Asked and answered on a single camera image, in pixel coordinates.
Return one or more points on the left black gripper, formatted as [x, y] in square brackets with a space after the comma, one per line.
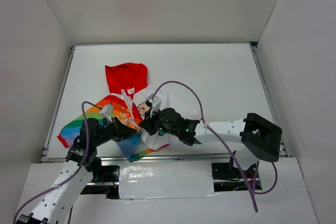
[116, 130]

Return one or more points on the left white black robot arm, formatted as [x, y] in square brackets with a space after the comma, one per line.
[80, 167]

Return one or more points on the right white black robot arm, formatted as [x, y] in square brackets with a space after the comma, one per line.
[260, 138]

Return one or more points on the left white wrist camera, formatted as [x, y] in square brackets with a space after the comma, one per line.
[106, 111]

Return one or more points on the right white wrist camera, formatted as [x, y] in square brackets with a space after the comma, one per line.
[154, 104]

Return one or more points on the white foil-taped cover panel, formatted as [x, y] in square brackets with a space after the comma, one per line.
[185, 179]

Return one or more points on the rainbow hooded kids jacket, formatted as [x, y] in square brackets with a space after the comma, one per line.
[128, 87]

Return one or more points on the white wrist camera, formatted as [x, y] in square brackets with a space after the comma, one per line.
[106, 111]
[154, 104]

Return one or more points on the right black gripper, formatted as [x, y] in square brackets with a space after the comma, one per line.
[151, 123]

